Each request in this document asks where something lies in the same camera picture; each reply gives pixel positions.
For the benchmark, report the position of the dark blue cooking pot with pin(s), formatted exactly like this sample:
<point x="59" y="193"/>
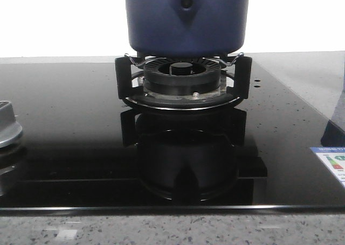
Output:
<point x="186" y="28"/>

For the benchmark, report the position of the light blue ribbed cup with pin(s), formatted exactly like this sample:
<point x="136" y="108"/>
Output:
<point x="338" y="116"/>

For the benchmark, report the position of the black pot support grate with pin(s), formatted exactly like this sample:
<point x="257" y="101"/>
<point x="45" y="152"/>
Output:
<point x="245" y="78"/>

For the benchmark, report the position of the black round gas burner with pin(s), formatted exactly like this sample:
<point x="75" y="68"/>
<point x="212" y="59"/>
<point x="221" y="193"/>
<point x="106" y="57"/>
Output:
<point x="181" y="79"/>

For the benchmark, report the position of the black glass gas cooktop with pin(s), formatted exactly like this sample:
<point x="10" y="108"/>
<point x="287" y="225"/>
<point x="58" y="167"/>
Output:
<point x="84" y="152"/>

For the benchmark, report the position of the silver stove control knob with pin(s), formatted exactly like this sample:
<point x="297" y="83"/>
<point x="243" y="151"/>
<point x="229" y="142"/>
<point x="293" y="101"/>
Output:
<point x="11" y="130"/>

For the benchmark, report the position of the energy rating label sticker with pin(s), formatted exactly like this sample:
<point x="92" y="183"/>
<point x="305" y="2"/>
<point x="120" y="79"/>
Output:
<point x="334" y="159"/>

